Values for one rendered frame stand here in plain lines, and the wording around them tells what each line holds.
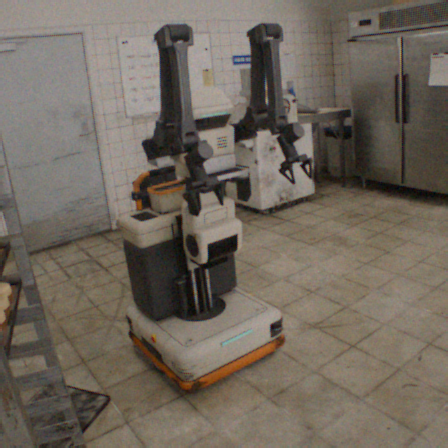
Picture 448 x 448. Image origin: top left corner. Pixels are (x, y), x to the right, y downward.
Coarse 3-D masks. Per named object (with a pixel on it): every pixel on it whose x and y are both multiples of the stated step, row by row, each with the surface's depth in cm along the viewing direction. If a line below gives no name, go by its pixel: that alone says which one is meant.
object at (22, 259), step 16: (0, 144) 86; (0, 176) 87; (0, 192) 88; (16, 208) 91; (16, 224) 91; (16, 256) 93; (32, 272) 96; (32, 288) 96; (32, 304) 97; (64, 384) 105; (64, 416) 108; (80, 432) 111
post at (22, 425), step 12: (0, 348) 53; (0, 360) 52; (0, 372) 53; (0, 384) 53; (12, 384) 55; (0, 396) 54; (12, 396) 54; (0, 408) 54; (12, 408) 55; (24, 408) 58; (0, 420) 55; (12, 420) 55; (24, 420) 56; (12, 432) 56; (24, 432) 56; (12, 444) 56; (24, 444) 57; (36, 444) 59
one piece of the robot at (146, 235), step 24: (168, 168) 225; (144, 216) 213; (168, 216) 210; (144, 240) 203; (168, 240) 212; (144, 264) 207; (168, 264) 214; (144, 288) 213; (168, 288) 217; (192, 288) 220; (216, 288) 234; (168, 312) 220; (192, 312) 225
